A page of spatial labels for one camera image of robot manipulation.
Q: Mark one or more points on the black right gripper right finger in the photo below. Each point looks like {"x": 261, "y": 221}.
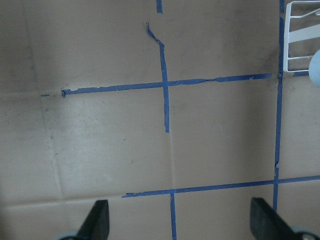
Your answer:
{"x": 266, "y": 224}

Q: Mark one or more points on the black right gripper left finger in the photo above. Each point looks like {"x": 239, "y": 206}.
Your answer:
{"x": 97, "y": 223}

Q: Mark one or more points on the light blue cup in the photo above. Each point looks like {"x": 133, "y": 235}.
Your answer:
{"x": 314, "y": 69}

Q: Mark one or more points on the white wire cup rack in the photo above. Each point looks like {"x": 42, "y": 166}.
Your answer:
{"x": 301, "y": 35}

